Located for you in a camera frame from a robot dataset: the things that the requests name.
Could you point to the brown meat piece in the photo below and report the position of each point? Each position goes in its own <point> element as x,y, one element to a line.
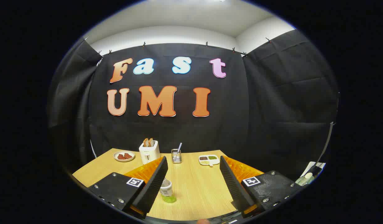
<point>121,156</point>
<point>128,156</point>

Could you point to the clear juice bottle green base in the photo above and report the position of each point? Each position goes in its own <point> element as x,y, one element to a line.
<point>167,191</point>

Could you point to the white paper sheet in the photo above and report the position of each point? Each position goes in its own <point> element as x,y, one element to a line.
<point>311,166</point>

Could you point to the white round plate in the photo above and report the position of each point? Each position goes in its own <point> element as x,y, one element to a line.
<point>116,158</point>

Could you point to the wooden table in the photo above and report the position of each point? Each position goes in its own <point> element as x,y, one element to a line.
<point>194,186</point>

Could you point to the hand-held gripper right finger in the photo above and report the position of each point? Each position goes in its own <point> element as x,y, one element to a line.
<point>233,183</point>

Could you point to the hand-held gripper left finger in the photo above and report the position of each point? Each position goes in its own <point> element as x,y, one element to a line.
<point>154,183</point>

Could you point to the white toaster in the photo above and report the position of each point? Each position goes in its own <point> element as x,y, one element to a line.
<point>148,154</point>

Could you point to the white divided dish with beans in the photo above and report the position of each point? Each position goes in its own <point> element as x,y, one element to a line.
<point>208,160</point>

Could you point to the toast slice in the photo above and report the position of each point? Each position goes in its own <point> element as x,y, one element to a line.
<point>145,142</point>
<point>151,142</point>

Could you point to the clear bottle white cap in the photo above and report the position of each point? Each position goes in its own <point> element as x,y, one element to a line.
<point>304,179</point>

